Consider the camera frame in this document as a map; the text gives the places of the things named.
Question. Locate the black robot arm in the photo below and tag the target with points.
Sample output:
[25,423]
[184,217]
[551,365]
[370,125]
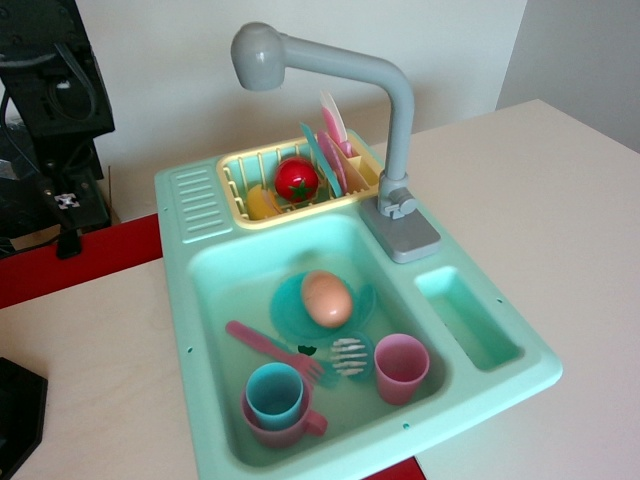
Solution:
[49,164]

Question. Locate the grey toy faucet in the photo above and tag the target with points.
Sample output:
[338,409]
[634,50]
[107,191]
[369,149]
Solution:
[261,55]

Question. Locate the beige toy egg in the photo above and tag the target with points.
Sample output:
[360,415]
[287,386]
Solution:
[326,299]

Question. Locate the red toy tomato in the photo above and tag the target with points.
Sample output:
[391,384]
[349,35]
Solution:
[296,180]

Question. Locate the teal toy plate upright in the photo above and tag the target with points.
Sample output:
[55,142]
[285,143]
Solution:
[321,160]

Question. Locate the orange toy food piece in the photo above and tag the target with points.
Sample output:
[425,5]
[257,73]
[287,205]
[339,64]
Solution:
[261,204]

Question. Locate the teal plate in basin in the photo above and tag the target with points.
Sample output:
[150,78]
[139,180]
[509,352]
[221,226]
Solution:
[292,321]

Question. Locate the yellow dish drying rack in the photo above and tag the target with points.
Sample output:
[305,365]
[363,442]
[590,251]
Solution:
[254,169]

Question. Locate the pink toy plate upright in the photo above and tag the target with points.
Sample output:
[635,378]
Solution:
[330,152]

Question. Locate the pink toy fork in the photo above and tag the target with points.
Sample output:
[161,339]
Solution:
[308,367]

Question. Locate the pink toy cup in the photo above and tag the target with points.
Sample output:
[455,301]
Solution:
[401,364]

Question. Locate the blue toy cup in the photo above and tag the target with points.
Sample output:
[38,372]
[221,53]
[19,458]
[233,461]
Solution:
[274,394]

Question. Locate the pink toy mug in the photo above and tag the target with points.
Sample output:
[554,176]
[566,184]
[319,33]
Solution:
[310,422]

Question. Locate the mint green toy sink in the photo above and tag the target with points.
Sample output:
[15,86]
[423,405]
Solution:
[484,356]

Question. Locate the red mat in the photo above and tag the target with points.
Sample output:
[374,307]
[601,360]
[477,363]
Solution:
[29,275]

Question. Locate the black object at left edge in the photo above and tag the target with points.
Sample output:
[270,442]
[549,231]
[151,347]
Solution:
[23,406]

